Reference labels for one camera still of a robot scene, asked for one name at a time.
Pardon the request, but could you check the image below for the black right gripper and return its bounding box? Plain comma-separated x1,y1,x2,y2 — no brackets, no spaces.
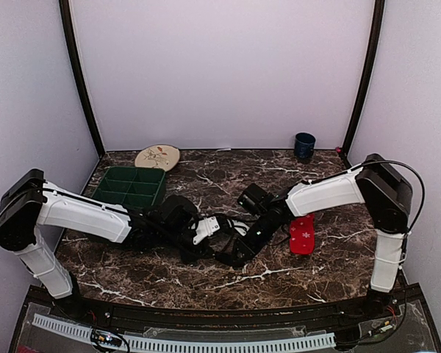
232,216,282,266

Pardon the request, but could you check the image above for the red Santa Christmas sock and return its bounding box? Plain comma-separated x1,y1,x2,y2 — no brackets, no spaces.
289,214,315,255

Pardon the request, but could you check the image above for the green plastic divider tray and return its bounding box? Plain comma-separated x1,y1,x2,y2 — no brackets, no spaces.
91,166,166,209

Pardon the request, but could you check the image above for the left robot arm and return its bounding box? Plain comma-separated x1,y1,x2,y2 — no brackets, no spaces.
0,169,228,321

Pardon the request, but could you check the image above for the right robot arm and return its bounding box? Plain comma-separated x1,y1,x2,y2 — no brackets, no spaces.
215,154,415,319

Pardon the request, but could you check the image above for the beige decorated plate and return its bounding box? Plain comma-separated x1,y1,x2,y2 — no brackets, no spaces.
135,145,180,171

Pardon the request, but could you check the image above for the dark blue mug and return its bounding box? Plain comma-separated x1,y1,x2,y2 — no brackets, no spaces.
294,132,316,163

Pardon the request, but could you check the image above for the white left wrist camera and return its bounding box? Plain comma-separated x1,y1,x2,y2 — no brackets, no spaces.
191,216,221,246

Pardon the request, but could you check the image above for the white slotted cable duct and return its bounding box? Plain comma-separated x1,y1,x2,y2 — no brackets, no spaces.
32,314,336,352

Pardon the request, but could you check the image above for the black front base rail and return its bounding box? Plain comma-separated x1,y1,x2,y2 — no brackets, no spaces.
51,289,406,332

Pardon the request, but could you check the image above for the right black frame post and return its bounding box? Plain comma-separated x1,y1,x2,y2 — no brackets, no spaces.
341,0,385,156

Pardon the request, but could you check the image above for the black frame post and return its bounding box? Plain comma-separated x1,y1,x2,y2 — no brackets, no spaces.
58,0,106,158
341,0,385,156

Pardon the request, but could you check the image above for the left black frame post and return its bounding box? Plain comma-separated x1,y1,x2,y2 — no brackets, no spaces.
58,0,106,158

